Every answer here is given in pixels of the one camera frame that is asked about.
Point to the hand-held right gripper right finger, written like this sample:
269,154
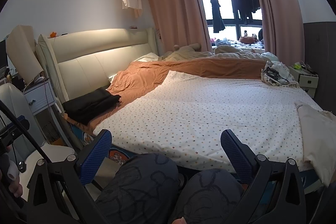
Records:
235,153

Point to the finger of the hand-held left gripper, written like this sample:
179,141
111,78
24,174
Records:
22,121

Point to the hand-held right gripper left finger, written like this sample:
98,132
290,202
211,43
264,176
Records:
97,153

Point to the folded black clothes pile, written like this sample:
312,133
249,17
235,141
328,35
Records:
89,103

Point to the row of hanging dark clothes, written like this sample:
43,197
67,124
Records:
216,11

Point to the person's left hand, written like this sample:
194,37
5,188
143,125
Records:
13,171

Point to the white padded chair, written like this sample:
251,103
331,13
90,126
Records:
14,103

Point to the white nightstand with drawer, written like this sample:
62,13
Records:
39,98

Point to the white dotted blanket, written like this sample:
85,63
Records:
197,108

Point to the person's grey printed pants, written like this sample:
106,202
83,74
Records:
147,187

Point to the black monitor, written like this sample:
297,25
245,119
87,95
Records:
2,56

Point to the beige board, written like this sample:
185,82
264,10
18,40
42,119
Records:
22,50

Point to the cream blanket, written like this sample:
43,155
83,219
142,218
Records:
315,134

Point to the small orange toy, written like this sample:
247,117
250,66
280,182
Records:
52,35

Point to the orange blanket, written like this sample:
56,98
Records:
147,74

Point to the patterned crumpled cloth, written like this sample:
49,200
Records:
282,69

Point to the cream padded headboard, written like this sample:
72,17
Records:
105,56

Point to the grey patterned bedding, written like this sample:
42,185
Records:
244,47

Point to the white pillow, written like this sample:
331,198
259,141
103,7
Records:
147,56

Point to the blue plush toy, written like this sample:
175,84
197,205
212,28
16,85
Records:
220,42

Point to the beige plush toy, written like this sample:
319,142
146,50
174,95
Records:
186,50

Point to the brown plush toy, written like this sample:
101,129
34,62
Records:
248,39

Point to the dark round cushion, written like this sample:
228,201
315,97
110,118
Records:
260,34

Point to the pink curtain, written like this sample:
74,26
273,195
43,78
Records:
173,3
278,3

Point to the black window frame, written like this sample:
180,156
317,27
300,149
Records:
237,31

